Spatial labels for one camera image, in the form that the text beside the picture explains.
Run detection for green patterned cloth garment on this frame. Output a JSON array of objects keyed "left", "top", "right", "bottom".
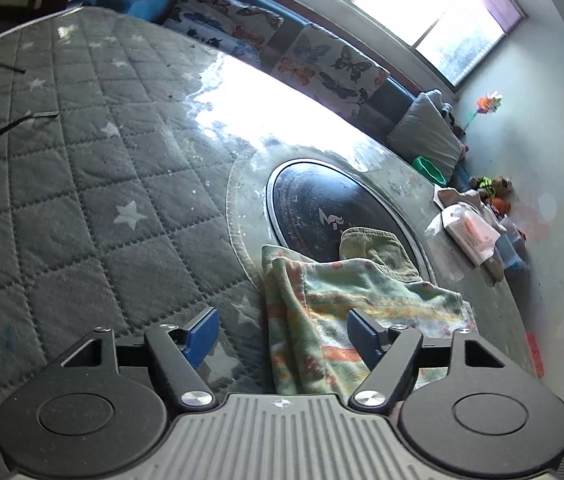
[{"left": 260, "top": 227, "right": 478, "bottom": 397}]

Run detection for black round hotplate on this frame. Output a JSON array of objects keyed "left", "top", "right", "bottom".
[{"left": 266, "top": 158, "right": 431, "bottom": 283}]

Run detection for pink white tissue pack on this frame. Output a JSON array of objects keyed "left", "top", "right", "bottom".
[{"left": 426, "top": 201, "right": 508, "bottom": 267}]

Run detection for blue box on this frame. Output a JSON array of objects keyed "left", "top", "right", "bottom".
[{"left": 494, "top": 227, "right": 530, "bottom": 273}]

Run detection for window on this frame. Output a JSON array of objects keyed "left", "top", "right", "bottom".
[{"left": 261, "top": 0, "right": 528, "bottom": 89}]

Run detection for colourful pinwheel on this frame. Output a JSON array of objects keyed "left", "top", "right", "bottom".
[{"left": 463, "top": 90, "right": 506, "bottom": 134}]

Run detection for plush toys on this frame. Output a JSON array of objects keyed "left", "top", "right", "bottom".
[{"left": 468, "top": 174, "right": 516, "bottom": 213}]

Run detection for green bowl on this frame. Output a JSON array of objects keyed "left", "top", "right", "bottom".
[{"left": 411, "top": 155, "right": 448, "bottom": 187}]

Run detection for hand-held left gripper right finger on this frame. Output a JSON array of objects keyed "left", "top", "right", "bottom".
[{"left": 347, "top": 308, "right": 508, "bottom": 415}]

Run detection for butterfly print cushion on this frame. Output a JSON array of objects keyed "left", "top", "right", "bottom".
[
  {"left": 268, "top": 24, "right": 391, "bottom": 122},
  {"left": 163, "top": 0, "right": 286, "bottom": 59}
]

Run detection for grey pillow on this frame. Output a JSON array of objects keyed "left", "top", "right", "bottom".
[{"left": 386, "top": 90, "right": 466, "bottom": 177}]

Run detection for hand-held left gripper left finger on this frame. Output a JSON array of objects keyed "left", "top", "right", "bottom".
[{"left": 59, "top": 307, "right": 221, "bottom": 412}]

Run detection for blue sofa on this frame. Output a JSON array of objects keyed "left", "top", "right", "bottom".
[{"left": 69, "top": 0, "right": 467, "bottom": 186}]

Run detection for red flat object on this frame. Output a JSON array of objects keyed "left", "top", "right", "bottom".
[{"left": 526, "top": 331, "right": 546, "bottom": 379}]

